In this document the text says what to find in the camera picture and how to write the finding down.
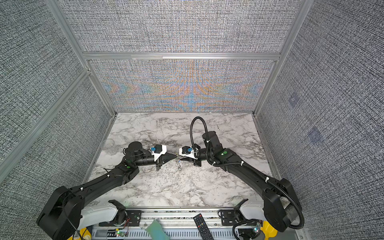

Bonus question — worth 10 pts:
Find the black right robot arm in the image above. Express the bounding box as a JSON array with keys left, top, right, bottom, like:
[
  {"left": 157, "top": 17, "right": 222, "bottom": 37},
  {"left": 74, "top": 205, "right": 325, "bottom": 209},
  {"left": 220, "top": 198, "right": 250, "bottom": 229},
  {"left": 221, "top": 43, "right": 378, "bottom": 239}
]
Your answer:
[{"left": 180, "top": 116, "right": 305, "bottom": 232}]

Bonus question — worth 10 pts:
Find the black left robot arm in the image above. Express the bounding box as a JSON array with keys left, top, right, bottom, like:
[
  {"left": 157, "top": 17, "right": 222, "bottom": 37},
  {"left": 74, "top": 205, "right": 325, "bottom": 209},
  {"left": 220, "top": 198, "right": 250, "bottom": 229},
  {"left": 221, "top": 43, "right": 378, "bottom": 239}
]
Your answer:
[{"left": 37, "top": 142, "right": 177, "bottom": 240}]

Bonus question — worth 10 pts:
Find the clear plastic cup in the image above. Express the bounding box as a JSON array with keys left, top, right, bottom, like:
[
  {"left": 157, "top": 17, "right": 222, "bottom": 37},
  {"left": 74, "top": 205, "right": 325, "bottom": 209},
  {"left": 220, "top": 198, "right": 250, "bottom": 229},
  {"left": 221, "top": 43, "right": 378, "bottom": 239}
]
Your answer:
[{"left": 102, "top": 139, "right": 115, "bottom": 151}]

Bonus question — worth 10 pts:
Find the black remote control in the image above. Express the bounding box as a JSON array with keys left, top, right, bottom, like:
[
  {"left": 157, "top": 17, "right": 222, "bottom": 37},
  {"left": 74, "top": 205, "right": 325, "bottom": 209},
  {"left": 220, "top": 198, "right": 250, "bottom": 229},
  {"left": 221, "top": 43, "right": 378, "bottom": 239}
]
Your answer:
[{"left": 193, "top": 214, "right": 214, "bottom": 240}]

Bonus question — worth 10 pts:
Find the yellow black work glove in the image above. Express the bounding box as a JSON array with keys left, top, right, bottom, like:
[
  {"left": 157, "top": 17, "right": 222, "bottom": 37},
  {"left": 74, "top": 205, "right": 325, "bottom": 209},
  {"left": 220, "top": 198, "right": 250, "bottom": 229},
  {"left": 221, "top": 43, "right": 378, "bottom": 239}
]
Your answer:
[{"left": 68, "top": 228, "right": 92, "bottom": 240}]

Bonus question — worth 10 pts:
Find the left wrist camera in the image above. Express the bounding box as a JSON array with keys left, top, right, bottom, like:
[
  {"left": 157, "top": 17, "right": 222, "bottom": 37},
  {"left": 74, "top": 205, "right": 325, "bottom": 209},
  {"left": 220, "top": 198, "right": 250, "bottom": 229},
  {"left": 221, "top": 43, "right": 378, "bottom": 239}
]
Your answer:
[{"left": 150, "top": 145, "right": 167, "bottom": 162}]

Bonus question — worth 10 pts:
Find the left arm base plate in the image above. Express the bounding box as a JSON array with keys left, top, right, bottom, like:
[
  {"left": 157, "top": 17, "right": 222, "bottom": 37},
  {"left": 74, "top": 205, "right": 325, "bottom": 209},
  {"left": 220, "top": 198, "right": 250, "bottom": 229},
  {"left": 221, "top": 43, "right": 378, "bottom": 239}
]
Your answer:
[{"left": 99, "top": 210, "right": 142, "bottom": 228}]

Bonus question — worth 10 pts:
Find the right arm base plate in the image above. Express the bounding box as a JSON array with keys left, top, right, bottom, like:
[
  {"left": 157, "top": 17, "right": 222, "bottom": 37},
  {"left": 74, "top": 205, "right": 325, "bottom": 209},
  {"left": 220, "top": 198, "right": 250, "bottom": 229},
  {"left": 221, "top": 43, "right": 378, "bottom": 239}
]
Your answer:
[{"left": 218, "top": 209, "right": 243, "bottom": 226}]

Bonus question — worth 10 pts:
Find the grey cable duct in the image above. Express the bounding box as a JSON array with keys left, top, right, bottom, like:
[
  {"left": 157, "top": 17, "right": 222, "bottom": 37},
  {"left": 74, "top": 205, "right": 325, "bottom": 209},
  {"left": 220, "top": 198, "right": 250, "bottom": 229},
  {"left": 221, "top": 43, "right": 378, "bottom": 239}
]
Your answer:
[{"left": 92, "top": 228, "right": 236, "bottom": 240}]

